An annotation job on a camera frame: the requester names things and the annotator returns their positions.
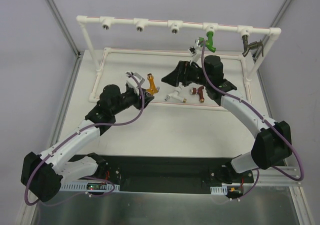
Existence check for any yellow faucet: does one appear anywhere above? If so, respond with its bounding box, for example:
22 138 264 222
146 73 160 96

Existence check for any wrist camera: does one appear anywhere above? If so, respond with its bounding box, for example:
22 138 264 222
188 40 202 63
125 71 145 86

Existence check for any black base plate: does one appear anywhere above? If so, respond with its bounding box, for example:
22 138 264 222
74 153 260 193

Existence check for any purple cable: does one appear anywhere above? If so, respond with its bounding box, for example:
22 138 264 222
201 41 305 183
24 73 146 206

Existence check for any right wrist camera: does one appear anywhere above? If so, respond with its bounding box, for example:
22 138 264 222
188 40 202 63

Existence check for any white faucet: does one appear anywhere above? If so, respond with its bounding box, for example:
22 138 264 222
164 86 187 103

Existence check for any right cable duct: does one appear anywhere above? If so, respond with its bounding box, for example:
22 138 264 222
210 185 244 196

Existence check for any left cable duct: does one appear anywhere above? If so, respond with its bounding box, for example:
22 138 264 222
60 181 120 193

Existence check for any cable duct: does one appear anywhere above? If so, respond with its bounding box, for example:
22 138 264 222
60 181 120 193
210 185 244 196

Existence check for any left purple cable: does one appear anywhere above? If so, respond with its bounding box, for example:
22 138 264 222
24 73 146 206

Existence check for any green faucet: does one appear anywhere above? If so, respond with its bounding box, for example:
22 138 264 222
195 31 216 53

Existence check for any dark red faucet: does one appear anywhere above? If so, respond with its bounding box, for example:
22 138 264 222
189 86 205 103

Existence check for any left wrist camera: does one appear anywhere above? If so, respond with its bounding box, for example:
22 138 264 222
125 71 145 86

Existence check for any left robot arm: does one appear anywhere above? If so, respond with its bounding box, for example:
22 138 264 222
20 82 154 206

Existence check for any white pipe frame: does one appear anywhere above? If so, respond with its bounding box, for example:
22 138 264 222
76 15 282 110

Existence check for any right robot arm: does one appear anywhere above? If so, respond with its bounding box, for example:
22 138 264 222
161 55 293 184

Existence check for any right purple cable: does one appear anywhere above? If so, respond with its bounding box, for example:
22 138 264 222
201 41 305 183

